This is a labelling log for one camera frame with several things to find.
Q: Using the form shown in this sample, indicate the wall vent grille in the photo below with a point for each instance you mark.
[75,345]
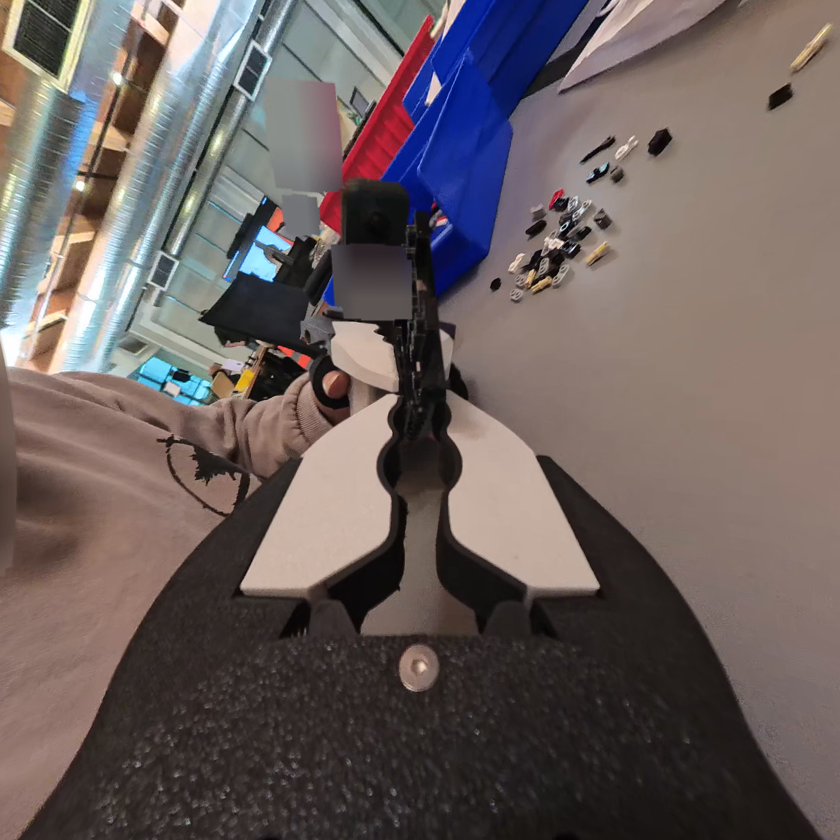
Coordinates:
[46,33]

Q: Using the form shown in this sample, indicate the person's left forearm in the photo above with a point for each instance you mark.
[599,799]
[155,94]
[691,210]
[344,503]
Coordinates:
[262,426]

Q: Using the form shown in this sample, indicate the person's left hand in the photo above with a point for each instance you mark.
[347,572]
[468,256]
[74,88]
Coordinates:
[338,384]

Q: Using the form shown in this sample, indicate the tiny black tile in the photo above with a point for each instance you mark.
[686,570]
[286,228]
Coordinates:
[781,96]

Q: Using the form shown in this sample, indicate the computer monitor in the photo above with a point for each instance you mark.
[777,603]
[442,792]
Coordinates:
[262,249]

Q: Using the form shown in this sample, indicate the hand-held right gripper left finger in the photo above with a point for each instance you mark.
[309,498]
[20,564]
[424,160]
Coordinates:
[321,512]

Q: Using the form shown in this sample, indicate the pile of small brick pieces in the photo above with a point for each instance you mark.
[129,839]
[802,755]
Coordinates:
[564,243]

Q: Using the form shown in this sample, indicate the black brick plate assembly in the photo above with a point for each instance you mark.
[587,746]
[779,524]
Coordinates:
[420,315]

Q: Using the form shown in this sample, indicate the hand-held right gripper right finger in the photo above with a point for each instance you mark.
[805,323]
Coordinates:
[518,512]

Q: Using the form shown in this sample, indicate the black chair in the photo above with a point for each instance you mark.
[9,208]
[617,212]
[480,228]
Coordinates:
[262,308]

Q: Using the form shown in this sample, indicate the blue plastic bin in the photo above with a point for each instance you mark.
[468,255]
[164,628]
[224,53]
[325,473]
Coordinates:
[512,39]
[459,184]

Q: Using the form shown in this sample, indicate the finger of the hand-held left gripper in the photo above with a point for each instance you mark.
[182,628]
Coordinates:
[364,358]
[445,358]

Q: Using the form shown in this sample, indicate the tan connector pin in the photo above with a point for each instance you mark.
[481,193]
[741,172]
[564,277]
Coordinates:
[810,49]

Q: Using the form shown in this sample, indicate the red plastic bin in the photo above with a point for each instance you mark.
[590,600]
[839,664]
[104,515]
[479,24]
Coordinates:
[387,131]

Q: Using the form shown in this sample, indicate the silver ventilation duct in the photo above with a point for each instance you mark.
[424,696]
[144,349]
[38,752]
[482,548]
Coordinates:
[164,164]
[52,164]

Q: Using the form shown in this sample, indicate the torn white paper bag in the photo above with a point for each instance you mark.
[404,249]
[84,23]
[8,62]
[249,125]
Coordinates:
[630,46]

